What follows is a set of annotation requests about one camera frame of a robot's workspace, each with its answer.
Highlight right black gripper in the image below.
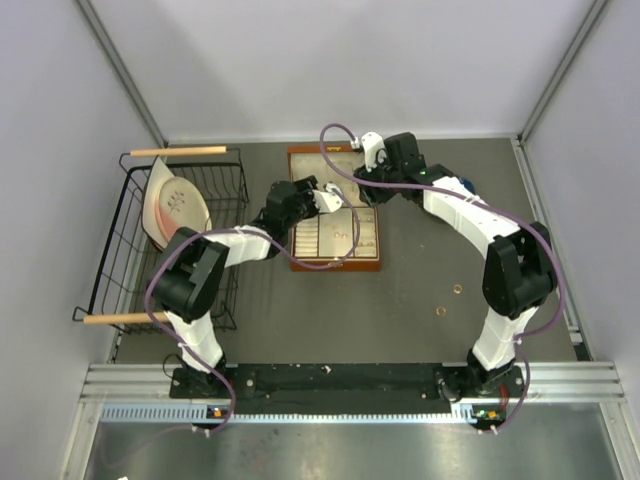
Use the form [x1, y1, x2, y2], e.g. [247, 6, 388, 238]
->
[353, 153, 403, 209]

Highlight brown jewelry box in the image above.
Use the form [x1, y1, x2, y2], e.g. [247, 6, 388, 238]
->
[287, 145, 382, 272]

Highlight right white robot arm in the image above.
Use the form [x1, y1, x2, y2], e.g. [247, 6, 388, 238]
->
[351, 132, 557, 397]

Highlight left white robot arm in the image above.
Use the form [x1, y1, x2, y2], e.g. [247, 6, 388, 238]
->
[144, 175, 343, 399]

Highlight blue leaf dish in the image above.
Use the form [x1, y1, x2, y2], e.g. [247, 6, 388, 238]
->
[458, 177, 476, 194]

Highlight pink floral round plate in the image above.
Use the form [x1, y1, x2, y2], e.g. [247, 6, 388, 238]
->
[156, 177, 212, 242]

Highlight cream square plate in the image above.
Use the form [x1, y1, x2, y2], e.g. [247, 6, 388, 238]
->
[141, 157, 174, 250]

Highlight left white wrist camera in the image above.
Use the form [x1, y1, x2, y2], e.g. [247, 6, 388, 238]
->
[312, 182, 345, 214]

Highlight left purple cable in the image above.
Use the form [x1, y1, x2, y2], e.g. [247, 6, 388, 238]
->
[143, 187, 362, 434]

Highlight black wire basket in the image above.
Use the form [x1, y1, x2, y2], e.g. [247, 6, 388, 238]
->
[72, 147, 249, 335]

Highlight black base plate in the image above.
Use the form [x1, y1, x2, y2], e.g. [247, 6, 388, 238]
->
[169, 363, 524, 416]

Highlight aluminium frame rail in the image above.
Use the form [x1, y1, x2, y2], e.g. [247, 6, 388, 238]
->
[81, 362, 625, 404]

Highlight grey cable duct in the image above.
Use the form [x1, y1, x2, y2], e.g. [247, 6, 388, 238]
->
[101, 402, 501, 424]

